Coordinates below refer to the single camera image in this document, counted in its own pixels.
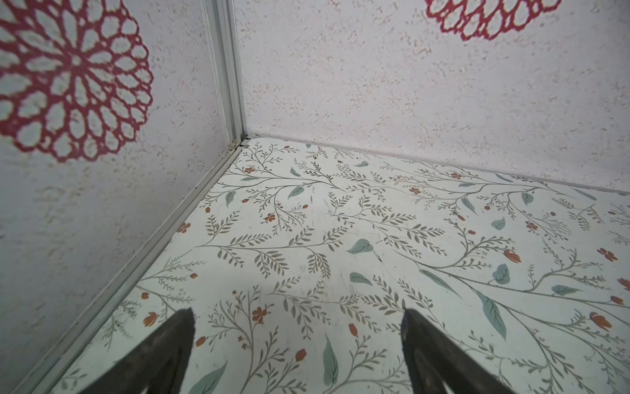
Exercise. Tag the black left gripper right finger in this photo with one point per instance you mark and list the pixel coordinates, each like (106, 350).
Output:
(437, 365)

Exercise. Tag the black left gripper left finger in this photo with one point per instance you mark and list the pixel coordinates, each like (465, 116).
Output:
(157, 364)

